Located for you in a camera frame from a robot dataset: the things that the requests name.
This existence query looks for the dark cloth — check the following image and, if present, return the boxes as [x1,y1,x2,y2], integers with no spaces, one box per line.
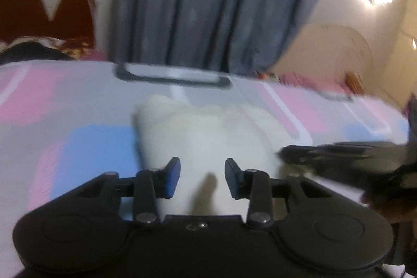
[0,43,71,66]

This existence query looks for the pink cloth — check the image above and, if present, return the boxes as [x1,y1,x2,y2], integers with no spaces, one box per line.
[279,70,353,94]

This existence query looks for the cream small cloth garment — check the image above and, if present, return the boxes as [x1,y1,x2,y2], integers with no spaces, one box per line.
[132,95,294,217]

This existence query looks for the orange patterned cloth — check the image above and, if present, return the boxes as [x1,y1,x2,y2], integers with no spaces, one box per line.
[345,72,365,94]

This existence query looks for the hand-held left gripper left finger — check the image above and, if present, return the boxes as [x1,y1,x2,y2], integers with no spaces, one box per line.
[76,157,182,228]

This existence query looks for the patterned red pillow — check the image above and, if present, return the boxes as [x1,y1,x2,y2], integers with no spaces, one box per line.
[0,36,105,66]

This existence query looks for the pink blue grey bed sheet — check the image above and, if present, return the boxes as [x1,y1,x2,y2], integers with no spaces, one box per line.
[0,59,412,269]

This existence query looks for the red scalloped headboard white frame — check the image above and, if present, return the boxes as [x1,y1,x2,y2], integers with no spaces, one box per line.
[0,0,102,61]

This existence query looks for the cream arched footboard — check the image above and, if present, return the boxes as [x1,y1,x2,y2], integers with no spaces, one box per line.
[273,23,374,94]

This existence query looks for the grey-blue curtain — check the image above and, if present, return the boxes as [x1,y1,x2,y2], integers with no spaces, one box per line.
[107,0,343,76]

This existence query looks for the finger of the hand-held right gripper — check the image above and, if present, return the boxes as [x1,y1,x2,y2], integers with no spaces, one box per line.
[278,145,370,175]
[321,140,408,152]

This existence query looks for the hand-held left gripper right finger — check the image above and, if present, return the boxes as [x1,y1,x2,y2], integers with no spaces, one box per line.
[225,158,315,230]

